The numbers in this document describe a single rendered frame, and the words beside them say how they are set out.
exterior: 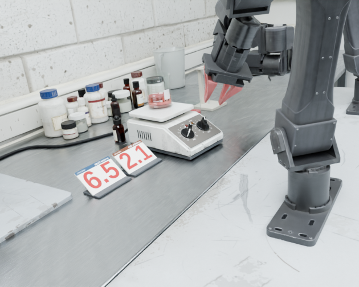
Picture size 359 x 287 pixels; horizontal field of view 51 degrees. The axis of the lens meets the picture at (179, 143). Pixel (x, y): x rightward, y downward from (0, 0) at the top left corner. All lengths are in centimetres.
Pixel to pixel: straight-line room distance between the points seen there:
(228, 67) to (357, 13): 44
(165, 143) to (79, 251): 35
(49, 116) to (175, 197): 54
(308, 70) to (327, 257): 25
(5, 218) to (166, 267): 32
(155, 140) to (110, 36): 68
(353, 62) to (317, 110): 56
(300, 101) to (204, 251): 25
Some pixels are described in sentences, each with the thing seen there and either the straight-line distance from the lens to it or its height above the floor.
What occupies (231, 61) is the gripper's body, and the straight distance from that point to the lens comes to 78.
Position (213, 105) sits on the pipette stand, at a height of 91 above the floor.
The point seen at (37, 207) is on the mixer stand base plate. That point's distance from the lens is 73.
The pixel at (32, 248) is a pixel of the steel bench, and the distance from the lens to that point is 64.
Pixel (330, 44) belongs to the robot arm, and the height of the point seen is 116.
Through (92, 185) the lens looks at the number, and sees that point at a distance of 74.
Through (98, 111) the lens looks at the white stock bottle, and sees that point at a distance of 117.
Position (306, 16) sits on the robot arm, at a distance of 52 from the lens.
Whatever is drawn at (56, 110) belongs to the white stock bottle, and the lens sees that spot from 111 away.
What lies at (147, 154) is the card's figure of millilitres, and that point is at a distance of 84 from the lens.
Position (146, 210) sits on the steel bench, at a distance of 66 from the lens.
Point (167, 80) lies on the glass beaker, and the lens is 90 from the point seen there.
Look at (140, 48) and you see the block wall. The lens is 160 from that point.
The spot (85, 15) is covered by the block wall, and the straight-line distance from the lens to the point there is 139.
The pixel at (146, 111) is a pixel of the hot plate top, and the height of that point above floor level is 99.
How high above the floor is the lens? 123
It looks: 21 degrees down
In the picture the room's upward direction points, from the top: 6 degrees counter-clockwise
